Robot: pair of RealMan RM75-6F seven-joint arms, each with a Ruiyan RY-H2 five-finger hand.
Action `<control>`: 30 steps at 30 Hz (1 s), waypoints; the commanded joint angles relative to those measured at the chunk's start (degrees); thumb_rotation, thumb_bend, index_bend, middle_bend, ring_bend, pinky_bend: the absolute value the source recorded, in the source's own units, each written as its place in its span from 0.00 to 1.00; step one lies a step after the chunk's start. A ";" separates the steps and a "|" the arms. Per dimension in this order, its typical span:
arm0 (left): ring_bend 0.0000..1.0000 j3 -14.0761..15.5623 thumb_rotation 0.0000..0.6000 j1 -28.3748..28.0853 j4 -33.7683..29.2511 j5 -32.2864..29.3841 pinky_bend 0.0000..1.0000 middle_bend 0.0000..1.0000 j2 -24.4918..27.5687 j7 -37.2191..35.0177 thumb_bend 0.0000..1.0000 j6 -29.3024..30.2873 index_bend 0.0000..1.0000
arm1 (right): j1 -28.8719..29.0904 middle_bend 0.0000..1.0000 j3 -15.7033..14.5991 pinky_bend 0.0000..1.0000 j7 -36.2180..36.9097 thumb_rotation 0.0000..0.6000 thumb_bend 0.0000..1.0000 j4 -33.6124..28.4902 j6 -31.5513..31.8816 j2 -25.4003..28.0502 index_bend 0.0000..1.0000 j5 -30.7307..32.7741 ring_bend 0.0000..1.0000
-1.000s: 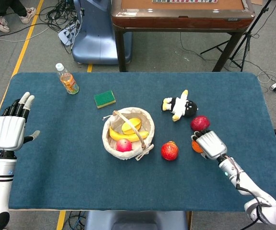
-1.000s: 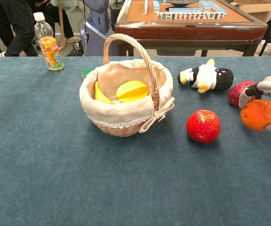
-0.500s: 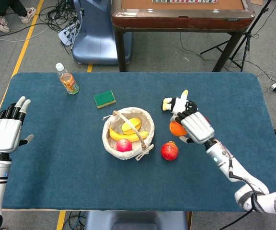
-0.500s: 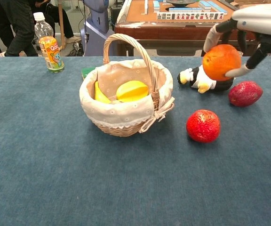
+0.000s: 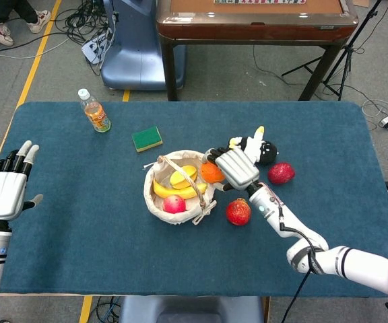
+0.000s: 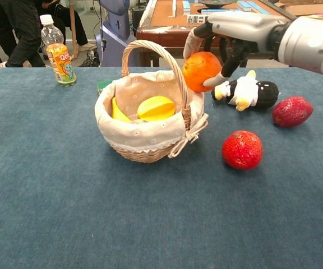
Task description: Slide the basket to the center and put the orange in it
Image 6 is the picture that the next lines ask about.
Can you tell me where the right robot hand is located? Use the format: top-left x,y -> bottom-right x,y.
183,11 -> 280,87

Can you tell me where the orange fruit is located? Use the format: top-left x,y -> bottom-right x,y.
182,51 -> 223,93

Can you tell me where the bright red apple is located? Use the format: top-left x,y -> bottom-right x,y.
222,130 -> 264,171

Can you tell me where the wicker basket with cloth liner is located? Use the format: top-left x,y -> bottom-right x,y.
94,39 -> 209,164

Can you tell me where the long blue mahjong tile row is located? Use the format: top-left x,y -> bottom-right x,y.
236,0 -> 271,15

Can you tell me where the short blue mahjong tile row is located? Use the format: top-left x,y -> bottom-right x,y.
201,8 -> 229,15

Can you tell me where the black round dish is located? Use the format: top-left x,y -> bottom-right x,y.
197,0 -> 234,8

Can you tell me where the face-up mahjong tile row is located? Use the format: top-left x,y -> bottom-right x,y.
186,14 -> 210,25

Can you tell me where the cardboard box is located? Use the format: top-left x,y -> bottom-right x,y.
275,0 -> 323,16

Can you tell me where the black white penguin plush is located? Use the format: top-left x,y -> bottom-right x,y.
210,69 -> 280,112

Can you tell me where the brown mahjong table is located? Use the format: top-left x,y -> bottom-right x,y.
136,0 -> 299,68

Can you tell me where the dark red mango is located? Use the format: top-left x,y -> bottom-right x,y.
271,96 -> 314,128

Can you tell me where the yellow star fruit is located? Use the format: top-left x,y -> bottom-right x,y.
136,95 -> 176,122

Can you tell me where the green yellow sponge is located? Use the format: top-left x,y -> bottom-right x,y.
96,79 -> 114,95

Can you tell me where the yellow banana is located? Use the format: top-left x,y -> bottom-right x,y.
111,96 -> 133,123

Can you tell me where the Qoo plastic drink bottle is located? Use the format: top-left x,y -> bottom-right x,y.
39,14 -> 77,87

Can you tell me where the blue table cloth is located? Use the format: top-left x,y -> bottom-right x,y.
0,67 -> 323,269

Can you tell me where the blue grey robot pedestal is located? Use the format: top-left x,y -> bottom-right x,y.
95,0 -> 140,68

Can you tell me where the wooden post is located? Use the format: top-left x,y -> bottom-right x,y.
68,0 -> 77,59

